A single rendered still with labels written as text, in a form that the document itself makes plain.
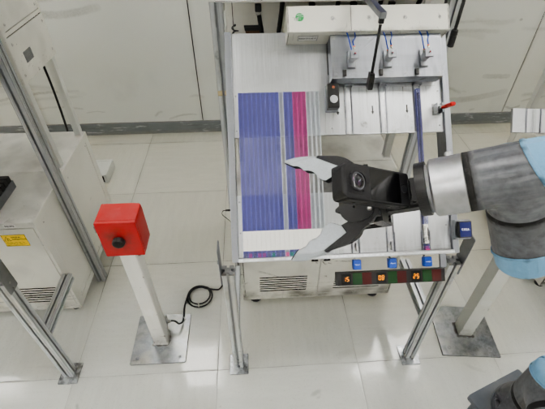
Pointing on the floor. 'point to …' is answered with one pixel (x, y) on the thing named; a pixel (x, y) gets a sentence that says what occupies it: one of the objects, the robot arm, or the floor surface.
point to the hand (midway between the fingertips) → (285, 209)
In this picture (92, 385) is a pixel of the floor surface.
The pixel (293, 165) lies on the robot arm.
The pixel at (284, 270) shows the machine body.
